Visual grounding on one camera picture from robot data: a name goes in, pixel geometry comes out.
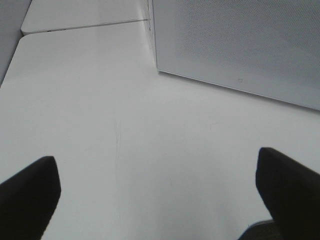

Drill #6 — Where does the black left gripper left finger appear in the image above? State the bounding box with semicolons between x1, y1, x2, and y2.
0;156;61;240

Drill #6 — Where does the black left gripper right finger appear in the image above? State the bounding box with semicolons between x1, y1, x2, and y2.
255;147;320;240

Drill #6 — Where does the white microwave door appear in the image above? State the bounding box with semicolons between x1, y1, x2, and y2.
149;0;320;110

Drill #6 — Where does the grey left arm base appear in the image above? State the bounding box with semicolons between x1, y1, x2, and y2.
238;220;281;240

